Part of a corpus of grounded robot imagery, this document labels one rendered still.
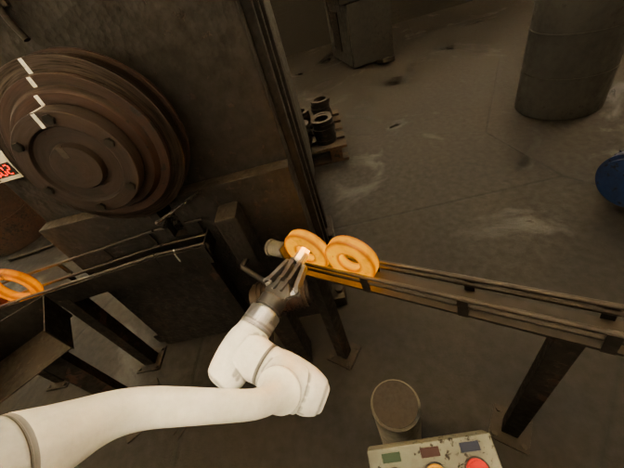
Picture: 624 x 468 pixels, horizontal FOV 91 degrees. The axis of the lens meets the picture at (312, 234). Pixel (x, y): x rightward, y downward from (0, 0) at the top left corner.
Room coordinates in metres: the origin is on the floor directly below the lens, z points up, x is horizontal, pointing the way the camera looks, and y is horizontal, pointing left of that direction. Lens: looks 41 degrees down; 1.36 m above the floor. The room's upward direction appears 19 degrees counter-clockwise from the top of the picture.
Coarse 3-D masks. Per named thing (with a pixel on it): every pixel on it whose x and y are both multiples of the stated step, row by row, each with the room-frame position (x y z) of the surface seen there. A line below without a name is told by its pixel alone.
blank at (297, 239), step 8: (296, 232) 0.69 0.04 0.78; (304, 232) 0.68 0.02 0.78; (288, 240) 0.70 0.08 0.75; (296, 240) 0.68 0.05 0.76; (304, 240) 0.66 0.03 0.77; (312, 240) 0.65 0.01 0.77; (320, 240) 0.65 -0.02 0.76; (288, 248) 0.71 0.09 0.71; (296, 248) 0.69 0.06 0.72; (312, 248) 0.64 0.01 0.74; (320, 248) 0.63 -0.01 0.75; (312, 256) 0.68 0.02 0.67; (320, 256) 0.63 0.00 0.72; (320, 264) 0.63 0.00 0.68; (328, 264) 0.63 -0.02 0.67
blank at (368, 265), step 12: (336, 240) 0.59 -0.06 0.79; (348, 240) 0.57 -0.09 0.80; (360, 240) 0.56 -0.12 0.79; (336, 252) 0.58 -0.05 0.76; (348, 252) 0.56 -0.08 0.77; (360, 252) 0.53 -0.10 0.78; (372, 252) 0.54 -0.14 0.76; (336, 264) 0.59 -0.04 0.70; (348, 264) 0.59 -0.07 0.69; (360, 264) 0.54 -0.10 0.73; (372, 264) 0.51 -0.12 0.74; (372, 276) 0.52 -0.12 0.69
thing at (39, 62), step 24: (0, 72) 0.90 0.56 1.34; (24, 72) 0.90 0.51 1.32; (72, 72) 0.88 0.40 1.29; (96, 72) 0.87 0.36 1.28; (120, 72) 0.91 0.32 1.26; (0, 96) 0.91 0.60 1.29; (144, 96) 0.86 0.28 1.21; (168, 120) 0.87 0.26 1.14; (0, 144) 0.92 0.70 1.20; (168, 144) 0.86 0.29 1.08; (168, 192) 0.88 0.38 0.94; (120, 216) 0.91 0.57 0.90
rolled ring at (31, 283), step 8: (0, 272) 1.03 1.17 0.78; (8, 272) 1.03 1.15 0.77; (16, 272) 1.04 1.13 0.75; (16, 280) 1.02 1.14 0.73; (24, 280) 1.01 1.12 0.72; (32, 280) 1.03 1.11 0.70; (0, 288) 1.05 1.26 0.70; (32, 288) 1.01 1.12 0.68; (40, 288) 1.03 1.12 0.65; (0, 296) 1.04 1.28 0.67; (8, 296) 1.04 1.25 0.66; (16, 296) 1.04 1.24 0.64
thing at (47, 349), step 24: (24, 312) 0.85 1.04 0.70; (48, 312) 0.80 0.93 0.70; (0, 336) 0.80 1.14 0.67; (24, 336) 0.82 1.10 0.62; (48, 336) 0.80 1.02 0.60; (0, 360) 0.77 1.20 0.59; (24, 360) 0.73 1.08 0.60; (48, 360) 0.69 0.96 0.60; (72, 360) 0.75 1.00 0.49; (0, 384) 0.67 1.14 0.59; (96, 384) 0.72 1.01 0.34; (120, 384) 0.77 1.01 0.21
